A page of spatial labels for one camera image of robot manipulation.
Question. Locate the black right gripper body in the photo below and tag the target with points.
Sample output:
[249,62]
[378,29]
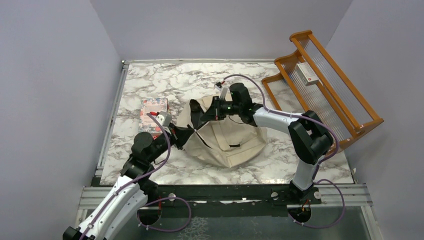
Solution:
[220,108]

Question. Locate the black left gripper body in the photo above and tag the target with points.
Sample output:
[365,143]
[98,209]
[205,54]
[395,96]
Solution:
[174,137]

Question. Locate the cream canvas backpack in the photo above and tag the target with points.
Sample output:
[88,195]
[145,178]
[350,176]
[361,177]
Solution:
[224,143]

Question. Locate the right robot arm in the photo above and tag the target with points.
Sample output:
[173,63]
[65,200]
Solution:
[310,138]

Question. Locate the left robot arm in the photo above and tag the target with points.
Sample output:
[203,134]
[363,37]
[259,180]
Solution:
[133,188]

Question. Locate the floral cover book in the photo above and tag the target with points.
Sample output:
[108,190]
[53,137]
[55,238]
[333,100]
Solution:
[151,105]

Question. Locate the small white red box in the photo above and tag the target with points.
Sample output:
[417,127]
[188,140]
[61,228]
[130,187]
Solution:
[306,74]

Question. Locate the wooden rack with clear slats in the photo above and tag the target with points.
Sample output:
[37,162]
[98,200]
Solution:
[335,99]

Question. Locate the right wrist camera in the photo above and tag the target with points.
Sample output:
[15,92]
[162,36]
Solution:
[222,88]

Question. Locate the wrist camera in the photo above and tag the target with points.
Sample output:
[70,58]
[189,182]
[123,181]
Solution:
[161,118]
[222,88]

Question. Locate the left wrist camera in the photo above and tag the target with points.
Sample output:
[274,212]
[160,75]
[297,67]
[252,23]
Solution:
[161,118]

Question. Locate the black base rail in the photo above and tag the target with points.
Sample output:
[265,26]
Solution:
[225,200]

